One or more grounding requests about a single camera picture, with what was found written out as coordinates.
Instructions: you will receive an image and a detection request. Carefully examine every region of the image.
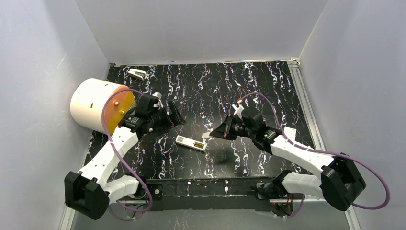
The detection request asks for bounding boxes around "white battery cover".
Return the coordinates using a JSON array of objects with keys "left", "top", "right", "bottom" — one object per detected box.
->
[{"left": 202, "top": 132, "right": 211, "bottom": 139}]

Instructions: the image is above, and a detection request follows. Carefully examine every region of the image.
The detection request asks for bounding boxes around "white slim remote control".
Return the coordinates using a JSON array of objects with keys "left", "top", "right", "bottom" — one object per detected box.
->
[{"left": 175, "top": 135, "right": 207, "bottom": 151}]

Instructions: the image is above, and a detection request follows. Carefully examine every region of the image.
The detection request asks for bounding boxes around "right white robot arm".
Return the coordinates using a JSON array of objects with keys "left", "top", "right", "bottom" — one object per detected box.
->
[{"left": 209, "top": 110, "right": 366, "bottom": 211}]

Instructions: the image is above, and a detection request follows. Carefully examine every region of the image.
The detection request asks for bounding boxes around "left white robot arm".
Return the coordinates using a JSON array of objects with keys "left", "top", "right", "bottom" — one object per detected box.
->
[{"left": 64, "top": 94, "right": 186, "bottom": 220}]

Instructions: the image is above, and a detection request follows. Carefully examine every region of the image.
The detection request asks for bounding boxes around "white flat remote red label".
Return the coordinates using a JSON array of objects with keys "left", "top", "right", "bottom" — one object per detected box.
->
[{"left": 284, "top": 126, "right": 297, "bottom": 141}]

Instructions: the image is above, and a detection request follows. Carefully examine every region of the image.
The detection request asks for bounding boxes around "small white clip object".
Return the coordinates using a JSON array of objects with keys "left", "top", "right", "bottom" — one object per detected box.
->
[{"left": 127, "top": 68, "right": 147, "bottom": 81}]

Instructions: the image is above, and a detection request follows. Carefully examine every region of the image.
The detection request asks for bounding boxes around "white drum orange lid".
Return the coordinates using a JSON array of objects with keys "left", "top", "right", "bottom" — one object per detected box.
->
[{"left": 70, "top": 78, "right": 135, "bottom": 135}]

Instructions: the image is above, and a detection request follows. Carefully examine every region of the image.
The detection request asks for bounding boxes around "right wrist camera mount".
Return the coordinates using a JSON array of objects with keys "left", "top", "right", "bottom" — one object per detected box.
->
[{"left": 232, "top": 98, "right": 244, "bottom": 120}]

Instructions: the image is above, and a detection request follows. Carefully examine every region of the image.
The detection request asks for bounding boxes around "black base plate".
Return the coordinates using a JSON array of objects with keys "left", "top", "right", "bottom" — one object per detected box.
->
[{"left": 139, "top": 177, "right": 305, "bottom": 213}]

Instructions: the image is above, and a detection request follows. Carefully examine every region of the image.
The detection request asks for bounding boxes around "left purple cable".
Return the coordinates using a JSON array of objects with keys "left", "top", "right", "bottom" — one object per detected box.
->
[{"left": 101, "top": 88, "right": 154, "bottom": 221}]

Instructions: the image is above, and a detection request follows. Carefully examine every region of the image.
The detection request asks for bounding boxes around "purple cable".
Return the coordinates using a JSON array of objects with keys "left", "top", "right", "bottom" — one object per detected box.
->
[
  {"left": 236, "top": 92, "right": 391, "bottom": 219},
  {"left": 101, "top": 88, "right": 154, "bottom": 221}
]

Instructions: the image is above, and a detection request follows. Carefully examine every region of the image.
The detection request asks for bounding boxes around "aluminium frame rail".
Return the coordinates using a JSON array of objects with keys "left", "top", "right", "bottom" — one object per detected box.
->
[{"left": 58, "top": 181, "right": 361, "bottom": 230}]

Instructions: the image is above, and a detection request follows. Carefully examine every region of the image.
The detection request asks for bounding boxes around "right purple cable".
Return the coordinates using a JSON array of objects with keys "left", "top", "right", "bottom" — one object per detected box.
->
[{"left": 236, "top": 92, "right": 391, "bottom": 219}]

